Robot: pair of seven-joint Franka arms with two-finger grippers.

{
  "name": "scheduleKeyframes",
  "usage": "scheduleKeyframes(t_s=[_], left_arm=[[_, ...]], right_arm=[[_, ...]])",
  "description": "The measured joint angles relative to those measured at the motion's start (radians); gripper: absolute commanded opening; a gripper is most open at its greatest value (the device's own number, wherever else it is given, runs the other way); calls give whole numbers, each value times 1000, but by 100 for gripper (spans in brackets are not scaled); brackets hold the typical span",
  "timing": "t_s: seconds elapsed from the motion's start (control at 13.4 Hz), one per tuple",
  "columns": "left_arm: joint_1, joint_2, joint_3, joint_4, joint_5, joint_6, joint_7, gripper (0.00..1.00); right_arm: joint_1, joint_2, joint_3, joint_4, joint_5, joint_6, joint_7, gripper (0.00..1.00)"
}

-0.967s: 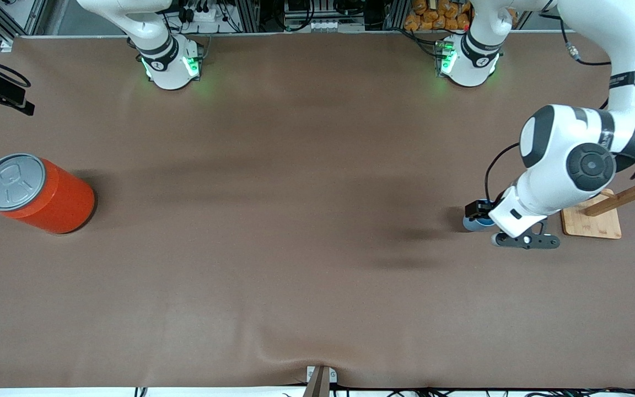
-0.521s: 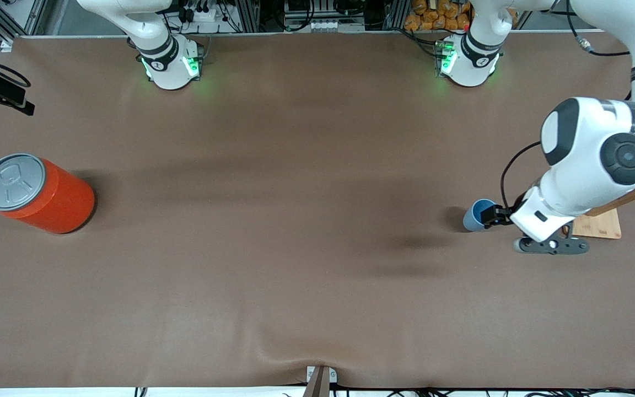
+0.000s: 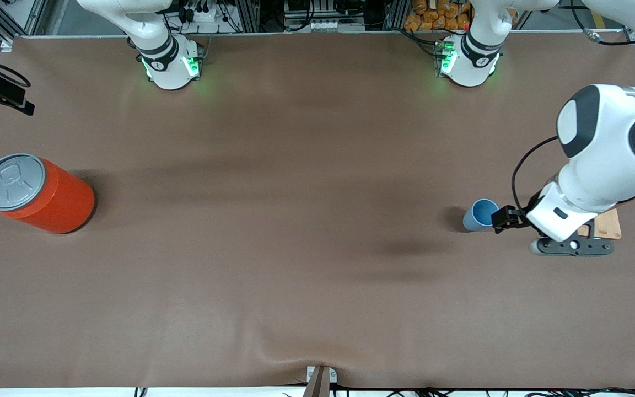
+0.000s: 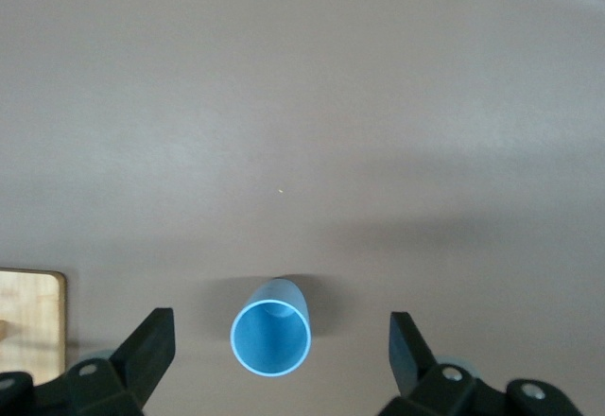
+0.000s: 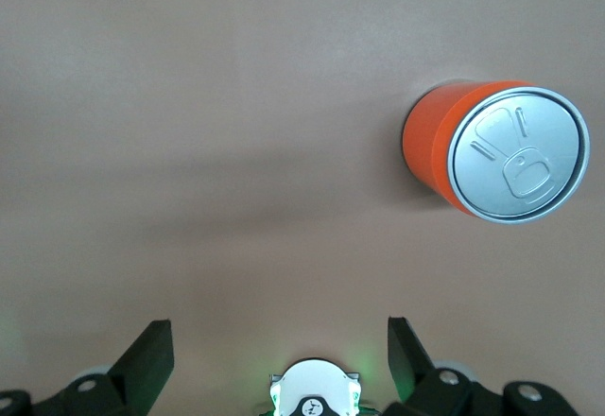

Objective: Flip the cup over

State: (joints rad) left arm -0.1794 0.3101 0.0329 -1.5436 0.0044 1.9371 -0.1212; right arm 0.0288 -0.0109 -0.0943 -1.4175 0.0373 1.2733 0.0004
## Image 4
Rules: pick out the brown table mat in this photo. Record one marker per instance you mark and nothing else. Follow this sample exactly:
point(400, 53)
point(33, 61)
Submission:
point(302, 104)

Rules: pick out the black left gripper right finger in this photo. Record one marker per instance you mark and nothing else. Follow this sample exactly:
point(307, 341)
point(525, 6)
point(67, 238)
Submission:
point(406, 359)

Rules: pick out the blue plastic cup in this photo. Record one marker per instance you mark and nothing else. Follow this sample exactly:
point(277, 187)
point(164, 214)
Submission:
point(271, 340)

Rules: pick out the wooden cup rack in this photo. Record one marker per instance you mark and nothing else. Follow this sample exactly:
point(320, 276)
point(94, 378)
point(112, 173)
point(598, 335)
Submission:
point(28, 321)

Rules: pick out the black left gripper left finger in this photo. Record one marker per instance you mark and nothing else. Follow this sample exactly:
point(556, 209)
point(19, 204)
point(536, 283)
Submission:
point(146, 354)

